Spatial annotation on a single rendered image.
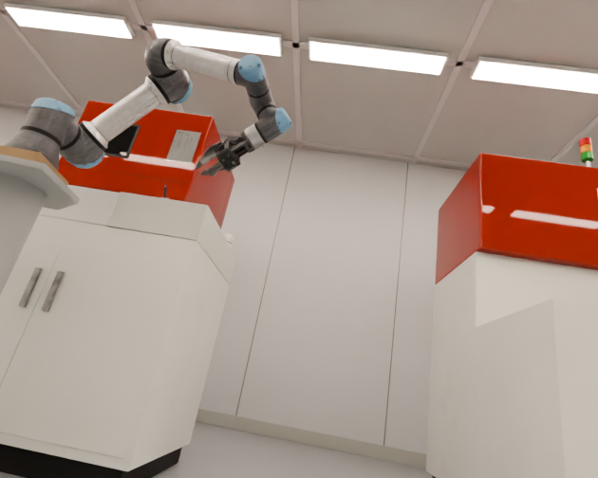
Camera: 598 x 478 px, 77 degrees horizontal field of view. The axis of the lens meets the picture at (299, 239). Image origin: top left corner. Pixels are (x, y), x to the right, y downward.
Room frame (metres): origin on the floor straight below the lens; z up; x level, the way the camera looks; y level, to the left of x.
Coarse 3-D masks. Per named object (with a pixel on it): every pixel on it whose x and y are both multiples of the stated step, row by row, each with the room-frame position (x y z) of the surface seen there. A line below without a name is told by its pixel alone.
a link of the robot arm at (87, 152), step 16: (160, 80) 1.09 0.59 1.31; (176, 80) 1.09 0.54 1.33; (128, 96) 1.12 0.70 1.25; (144, 96) 1.12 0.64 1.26; (160, 96) 1.13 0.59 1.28; (176, 96) 1.16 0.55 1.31; (112, 112) 1.13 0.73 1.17; (128, 112) 1.14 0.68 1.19; (144, 112) 1.16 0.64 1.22; (96, 128) 1.14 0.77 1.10; (112, 128) 1.16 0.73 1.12; (80, 144) 1.14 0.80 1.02; (96, 144) 1.17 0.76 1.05; (80, 160) 1.20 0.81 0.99; (96, 160) 1.23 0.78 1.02
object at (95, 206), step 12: (84, 192) 1.35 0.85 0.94; (96, 192) 1.34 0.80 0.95; (108, 192) 1.34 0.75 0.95; (84, 204) 1.35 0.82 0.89; (96, 204) 1.34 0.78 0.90; (108, 204) 1.34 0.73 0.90; (60, 216) 1.35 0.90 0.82; (72, 216) 1.35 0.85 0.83; (84, 216) 1.34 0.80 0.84; (96, 216) 1.34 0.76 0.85; (108, 216) 1.34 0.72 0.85
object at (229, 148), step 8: (224, 144) 1.09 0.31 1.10; (232, 144) 1.10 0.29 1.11; (240, 144) 1.06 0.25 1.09; (248, 144) 1.08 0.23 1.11; (224, 152) 1.07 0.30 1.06; (232, 152) 1.07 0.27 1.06; (240, 152) 1.07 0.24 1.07; (224, 160) 1.09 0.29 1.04; (232, 160) 1.09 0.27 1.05; (232, 168) 1.12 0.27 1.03
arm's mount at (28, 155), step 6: (0, 150) 0.97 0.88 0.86; (6, 150) 0.97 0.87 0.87; (12, 150) 0.97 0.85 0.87; (18, 150) 0.97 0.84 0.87; (24, 150) 0.97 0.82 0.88; (18, 156) 0.97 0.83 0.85; (24, 156) 0.97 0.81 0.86; (30, 156) 0.97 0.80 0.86; (36, 156) 0.97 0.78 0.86; (42, 156) 0.99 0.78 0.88; (42, 162) 1.00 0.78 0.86; (48, 162) 1.02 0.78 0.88; (54, 168) 1.06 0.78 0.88; (60, 174) 1.09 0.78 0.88; (66, 180) 1.14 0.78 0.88
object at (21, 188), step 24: (0, 168) 0.95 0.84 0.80; (24, 168) 0.92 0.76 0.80; (48, 168) 0.93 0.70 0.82; (0, 192) 0.99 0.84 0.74; (24, 192) 1.01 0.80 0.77; (48, 192) 1.06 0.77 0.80; (72, 192) 1.07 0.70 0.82; (0, 216) 1.00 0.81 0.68; (24, 216) 1.04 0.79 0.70; (0, 240) 1.02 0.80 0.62; (24, 240) 1.08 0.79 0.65; (0, 264) 1.04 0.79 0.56; (0, 288) 1.08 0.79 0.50
